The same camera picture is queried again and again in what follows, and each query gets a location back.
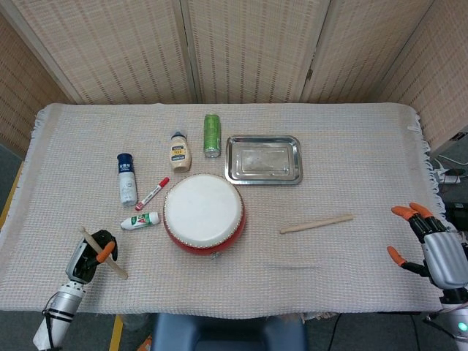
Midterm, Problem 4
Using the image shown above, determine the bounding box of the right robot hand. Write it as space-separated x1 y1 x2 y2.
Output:
386 202 468 293

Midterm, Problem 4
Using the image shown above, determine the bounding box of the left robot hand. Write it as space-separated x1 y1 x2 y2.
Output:
64 229 120 285

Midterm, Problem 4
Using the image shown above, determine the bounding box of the wooden drumstick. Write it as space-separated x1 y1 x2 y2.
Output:
279 214 355 235
78 225 129 281

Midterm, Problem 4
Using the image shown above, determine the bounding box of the red drum with white skin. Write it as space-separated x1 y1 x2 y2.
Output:
162 173 247 261

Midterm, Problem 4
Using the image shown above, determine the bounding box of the stainless steel tray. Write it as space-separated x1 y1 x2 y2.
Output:
224 134 304 186

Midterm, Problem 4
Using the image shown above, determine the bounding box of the black box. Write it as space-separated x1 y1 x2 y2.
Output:
444 203 468 232

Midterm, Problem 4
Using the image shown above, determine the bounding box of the white and green small bottle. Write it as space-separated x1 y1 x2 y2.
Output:
120 211 161 232

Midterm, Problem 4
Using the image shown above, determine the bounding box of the white power strip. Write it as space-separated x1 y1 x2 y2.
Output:
437 166 464 186

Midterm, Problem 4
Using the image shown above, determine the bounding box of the white bottle with blue cap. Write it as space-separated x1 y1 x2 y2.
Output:
116 152 139 208

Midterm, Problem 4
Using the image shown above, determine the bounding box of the red and white marker pen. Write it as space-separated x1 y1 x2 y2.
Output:
135 177 171 212

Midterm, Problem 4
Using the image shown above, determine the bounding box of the beige mayonnaise squeeze bottle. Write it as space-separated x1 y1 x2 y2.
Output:
169 129 192 173

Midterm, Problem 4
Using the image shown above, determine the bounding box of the beige woven tablecloth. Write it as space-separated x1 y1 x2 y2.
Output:
0 102 458 315

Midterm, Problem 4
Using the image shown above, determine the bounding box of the blue chair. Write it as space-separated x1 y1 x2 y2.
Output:
151 312 309 351

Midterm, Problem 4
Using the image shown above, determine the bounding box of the green drink can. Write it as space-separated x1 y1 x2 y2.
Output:
203 113 222 159

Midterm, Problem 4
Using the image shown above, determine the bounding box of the woven folding screen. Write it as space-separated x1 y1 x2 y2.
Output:
0 0 468 158

